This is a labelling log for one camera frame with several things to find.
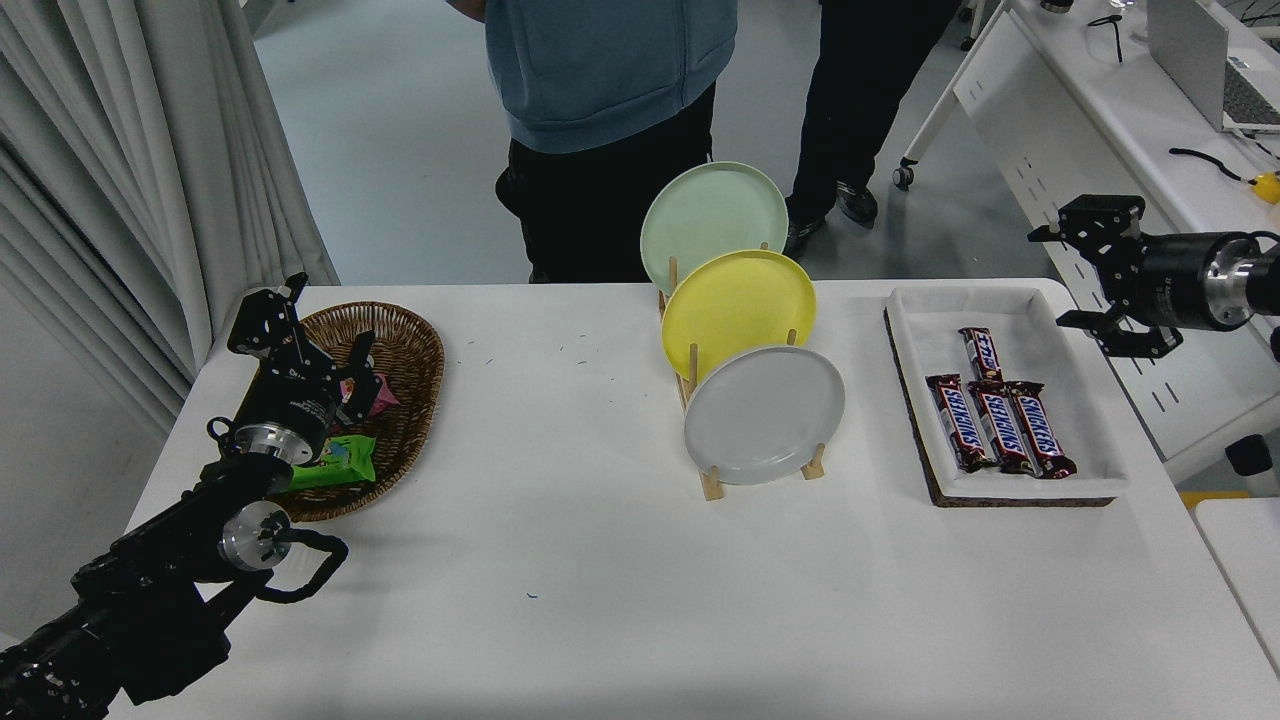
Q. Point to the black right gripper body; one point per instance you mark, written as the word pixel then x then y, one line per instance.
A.
pixel 1170 280

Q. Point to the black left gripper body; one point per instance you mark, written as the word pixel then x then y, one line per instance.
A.
pixel 290 405

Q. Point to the grey plate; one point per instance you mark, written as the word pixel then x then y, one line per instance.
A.
pixel 765 420

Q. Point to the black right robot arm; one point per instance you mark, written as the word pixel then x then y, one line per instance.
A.
pixel 1262 285

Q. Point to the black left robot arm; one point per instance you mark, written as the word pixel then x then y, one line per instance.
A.
pixel 150 580

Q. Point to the wooden plate rack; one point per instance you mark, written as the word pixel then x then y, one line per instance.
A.
pixel 711 487

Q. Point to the yellow plate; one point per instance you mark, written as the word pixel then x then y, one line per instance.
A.
pixel 735 305

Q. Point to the pale green plate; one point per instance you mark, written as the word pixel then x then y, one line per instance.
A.
pixel 705 210

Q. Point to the pink snack packet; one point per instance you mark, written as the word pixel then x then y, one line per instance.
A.
pixel 386 398

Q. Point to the brown wicker basket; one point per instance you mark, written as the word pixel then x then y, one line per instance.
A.
pixel 410 340

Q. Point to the green snack packet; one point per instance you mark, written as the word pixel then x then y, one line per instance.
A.
pixel 340 462

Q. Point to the white desk with perforated panel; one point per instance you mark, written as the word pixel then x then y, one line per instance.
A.
pixel 1100 130

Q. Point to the small yellow object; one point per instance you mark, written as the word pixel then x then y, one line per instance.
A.
pixel 1267 188

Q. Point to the black and white cylinder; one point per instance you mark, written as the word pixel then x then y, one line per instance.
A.
pixel 1250 462

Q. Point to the silver laptop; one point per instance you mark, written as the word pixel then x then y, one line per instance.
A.
pixel 1190 50

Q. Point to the white rectangular tray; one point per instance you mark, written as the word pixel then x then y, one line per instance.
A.
pixel 930 320

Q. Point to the dark round object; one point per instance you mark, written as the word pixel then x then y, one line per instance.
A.
pixel 1057 5

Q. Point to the black chair caster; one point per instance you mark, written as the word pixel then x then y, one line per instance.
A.
pixel 968 42

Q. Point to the white pleated curtain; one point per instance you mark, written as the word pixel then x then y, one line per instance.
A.
pixel 120 150

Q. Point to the person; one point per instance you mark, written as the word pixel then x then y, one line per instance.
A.
pixel 610 70
pixel 860 80

